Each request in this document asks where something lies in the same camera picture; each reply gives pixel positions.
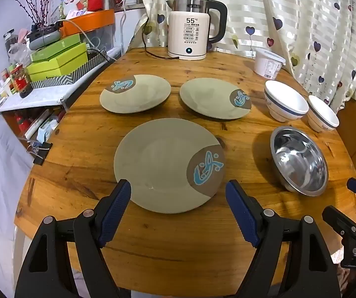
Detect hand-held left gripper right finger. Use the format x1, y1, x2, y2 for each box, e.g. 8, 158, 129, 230
225, 179, 341, 298

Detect black binder clip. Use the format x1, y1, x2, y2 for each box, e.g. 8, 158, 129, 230
27, 141, 53, 166

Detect dark green flat box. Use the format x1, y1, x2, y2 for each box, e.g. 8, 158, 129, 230
30, 34, 82, 63

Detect stainless steel bowl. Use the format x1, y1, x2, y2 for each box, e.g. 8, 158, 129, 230
270, 126, 329, 197

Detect dark glass jar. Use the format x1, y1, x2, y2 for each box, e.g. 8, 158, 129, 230
4, 29, 18, 48

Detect white power cable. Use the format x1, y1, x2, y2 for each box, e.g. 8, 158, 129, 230
119, 0, 132, 55

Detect red printed jar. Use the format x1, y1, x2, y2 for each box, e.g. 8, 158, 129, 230
13, 65, 32, 95

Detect cream curtain with hearts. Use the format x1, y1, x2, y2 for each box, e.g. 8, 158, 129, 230
136, 0, 356, 112

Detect white electric kettle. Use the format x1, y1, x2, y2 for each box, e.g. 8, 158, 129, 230
165, 0, 228, 62

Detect white plastic tub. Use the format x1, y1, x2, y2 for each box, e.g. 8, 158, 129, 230
254, 47, 286, 80

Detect white bowl with blue stripe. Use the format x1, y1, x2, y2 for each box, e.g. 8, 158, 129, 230
307, 95, 340, 133
264, 80, 309, 122

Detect purple decorative branches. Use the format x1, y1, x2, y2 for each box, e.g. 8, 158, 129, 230
8, 0, 61, 27

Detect stack of plates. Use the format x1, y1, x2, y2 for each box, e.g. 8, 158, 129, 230
179, 78, 252, 120

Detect white shelf board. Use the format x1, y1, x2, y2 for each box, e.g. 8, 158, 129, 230
0, 84, 77, 114

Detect black kettle cable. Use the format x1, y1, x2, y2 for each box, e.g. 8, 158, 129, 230
141, 15, 174, 60

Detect lime green box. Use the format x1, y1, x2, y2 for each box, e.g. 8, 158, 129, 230
26, 59, 73, 82
49, 43, 89, 69

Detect grey case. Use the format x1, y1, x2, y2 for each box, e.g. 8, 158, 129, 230
29, 29, 63, 51

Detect zigzag patterned box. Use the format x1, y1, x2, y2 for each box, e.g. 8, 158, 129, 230
30, 50, 108, 89

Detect clear storage box orange lid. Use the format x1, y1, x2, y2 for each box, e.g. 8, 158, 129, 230
62, 9, 120, 60

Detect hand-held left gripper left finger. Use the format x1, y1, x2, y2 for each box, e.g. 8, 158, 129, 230
15, 178, 132, 298

